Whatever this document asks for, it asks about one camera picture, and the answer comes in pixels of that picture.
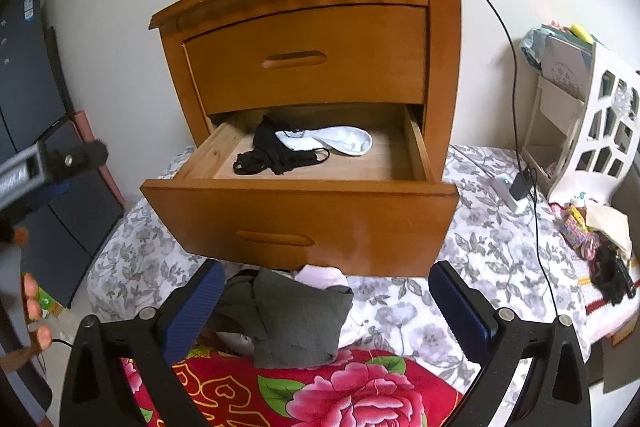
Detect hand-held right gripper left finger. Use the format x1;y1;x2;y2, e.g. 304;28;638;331
60;258;227;427

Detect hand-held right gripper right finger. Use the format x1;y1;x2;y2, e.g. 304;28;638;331
429;260;592;427

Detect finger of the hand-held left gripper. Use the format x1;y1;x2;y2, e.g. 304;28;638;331
20;182;73;210
37;140;110;182

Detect dark grey underwear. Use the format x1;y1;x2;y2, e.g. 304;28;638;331
207;267;355;369

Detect pink underwear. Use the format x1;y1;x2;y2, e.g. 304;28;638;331
295;264;351;290

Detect black lace underwear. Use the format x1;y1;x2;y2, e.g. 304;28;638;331
232;117;331;176

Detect wooden drawer with closed front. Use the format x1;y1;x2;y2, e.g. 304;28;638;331
182;4;430;115

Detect person's left hand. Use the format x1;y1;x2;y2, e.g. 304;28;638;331
20;273;54;354

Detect pink board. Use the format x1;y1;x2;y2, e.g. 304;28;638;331
70;109;126;208

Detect grey floral quilt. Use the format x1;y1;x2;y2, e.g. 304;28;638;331
87;144;611;388

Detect dark cabinet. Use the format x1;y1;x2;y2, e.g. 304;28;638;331
0;0;126;308

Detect green packet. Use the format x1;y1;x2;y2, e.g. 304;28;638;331
20;272;66;318

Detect white power strip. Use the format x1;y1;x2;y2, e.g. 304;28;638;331
492;174;531;212

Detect black charger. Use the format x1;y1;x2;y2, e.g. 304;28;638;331
509;171;536;202

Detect white crochet mat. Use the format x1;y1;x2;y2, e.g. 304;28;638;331
575;252;640;343

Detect black tangled accessories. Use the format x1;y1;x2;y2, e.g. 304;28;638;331
590;244;638;305

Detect red floral blanket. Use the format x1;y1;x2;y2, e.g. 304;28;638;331
122;347;463;427

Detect cardboard sheet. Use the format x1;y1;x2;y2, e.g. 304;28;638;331
602;327;640;395

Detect cream paper bag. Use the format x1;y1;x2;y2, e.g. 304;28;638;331
585;201;632;253

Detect white openwork rack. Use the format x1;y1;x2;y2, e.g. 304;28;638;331
520;42;640;205

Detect wooden nightstand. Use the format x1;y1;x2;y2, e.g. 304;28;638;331
149;0;468;280

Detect white paper box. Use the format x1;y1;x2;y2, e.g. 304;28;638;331
542;34;593;100

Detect teal plastic bag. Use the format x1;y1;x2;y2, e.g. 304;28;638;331
520;27;551;72

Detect yellow sponge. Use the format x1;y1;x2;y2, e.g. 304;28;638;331
570;23;596;45

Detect black charging cable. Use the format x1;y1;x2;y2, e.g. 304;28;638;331
300;0;526;170

